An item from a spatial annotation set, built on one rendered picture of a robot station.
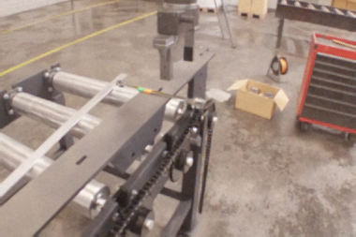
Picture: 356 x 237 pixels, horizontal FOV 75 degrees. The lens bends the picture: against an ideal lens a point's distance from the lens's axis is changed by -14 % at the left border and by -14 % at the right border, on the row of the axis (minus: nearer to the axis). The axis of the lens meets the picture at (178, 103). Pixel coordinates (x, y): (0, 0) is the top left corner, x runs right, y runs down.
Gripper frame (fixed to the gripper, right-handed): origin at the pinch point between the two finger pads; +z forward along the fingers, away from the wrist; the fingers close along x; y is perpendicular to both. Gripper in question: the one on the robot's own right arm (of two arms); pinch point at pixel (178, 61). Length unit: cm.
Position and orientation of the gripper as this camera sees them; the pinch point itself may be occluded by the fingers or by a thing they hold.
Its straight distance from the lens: 64.8
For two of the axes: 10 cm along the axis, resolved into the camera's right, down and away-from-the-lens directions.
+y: 9.1, 2.2, -3.4
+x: 4.1, -4.4, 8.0
